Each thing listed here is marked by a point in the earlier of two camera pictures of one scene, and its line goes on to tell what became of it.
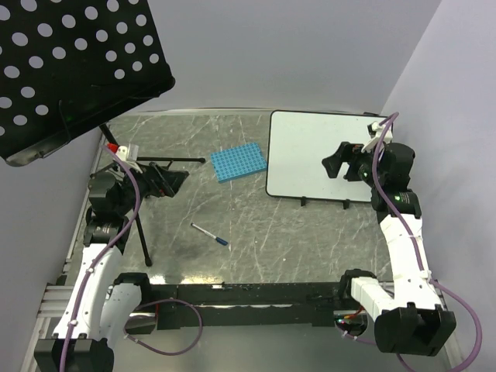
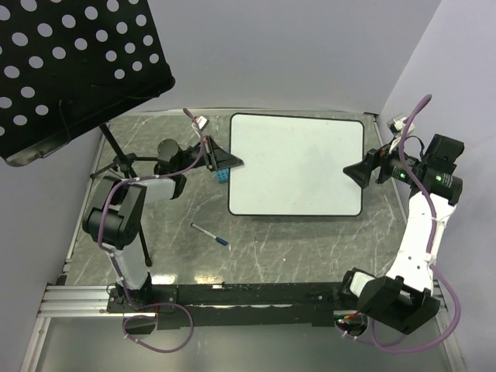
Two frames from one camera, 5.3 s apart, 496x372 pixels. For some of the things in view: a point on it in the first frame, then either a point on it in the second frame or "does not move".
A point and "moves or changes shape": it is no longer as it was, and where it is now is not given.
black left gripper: x=152 y=175 → x=218 y=158
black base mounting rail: x=250 y=304 does not move
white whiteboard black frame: x=298 y=142 moves or changes shape
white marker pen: x=204 y=231 does not move
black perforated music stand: x=68 y=66 does not move
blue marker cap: x=222 y=241 does not move
